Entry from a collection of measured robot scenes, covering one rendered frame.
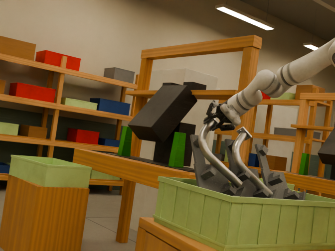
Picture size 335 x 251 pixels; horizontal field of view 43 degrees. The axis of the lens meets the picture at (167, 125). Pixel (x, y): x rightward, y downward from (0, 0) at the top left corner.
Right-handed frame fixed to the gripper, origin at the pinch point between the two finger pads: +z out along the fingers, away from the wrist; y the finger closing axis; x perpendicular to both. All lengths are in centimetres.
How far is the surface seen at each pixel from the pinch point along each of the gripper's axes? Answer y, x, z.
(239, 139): -13.2, -6.4, 0.1
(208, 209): -14.9, 35.6, -6.7
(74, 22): 198, -420, 451
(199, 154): -5.2, 10.1, 5.6
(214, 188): -17.3, 16.1, 5.7
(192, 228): -17.6, 38.2, 3.2
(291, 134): -184, -440, 279
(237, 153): -15.5, -0.2, 0.3
